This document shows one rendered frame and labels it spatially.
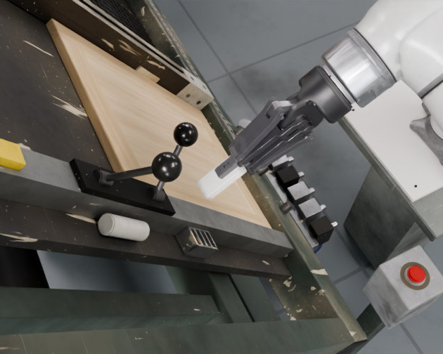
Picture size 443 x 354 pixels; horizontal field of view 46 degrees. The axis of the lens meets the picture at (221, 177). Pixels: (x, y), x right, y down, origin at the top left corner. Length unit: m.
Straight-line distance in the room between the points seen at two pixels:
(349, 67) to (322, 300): 0.71
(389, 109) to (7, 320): 1.39
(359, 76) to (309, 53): 2.25
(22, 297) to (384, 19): 0.53
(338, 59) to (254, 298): 1.43
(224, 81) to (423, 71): 2.13
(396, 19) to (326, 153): 1.89
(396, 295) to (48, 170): 0.88
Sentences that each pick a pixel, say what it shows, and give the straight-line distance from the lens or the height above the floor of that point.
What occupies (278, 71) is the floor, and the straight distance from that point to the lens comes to 2.81.
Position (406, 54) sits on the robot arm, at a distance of 0.67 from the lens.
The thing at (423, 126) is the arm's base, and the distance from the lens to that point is 1.72.
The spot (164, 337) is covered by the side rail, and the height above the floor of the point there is 1.50.
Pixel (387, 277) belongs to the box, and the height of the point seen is 0.93.
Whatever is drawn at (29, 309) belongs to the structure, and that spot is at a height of 1.51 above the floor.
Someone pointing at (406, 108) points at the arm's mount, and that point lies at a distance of 1.78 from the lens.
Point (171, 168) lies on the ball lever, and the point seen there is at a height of 1.55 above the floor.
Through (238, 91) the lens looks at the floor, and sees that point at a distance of 2.71.
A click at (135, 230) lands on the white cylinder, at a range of 0.74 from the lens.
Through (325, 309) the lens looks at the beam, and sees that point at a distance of 1.26.
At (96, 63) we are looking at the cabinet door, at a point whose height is 1.29.
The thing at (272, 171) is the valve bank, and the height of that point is 0.74.
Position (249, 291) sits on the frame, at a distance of 2.01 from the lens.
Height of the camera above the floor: 2.09
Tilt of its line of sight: 60 degrees down
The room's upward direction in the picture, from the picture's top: straight up
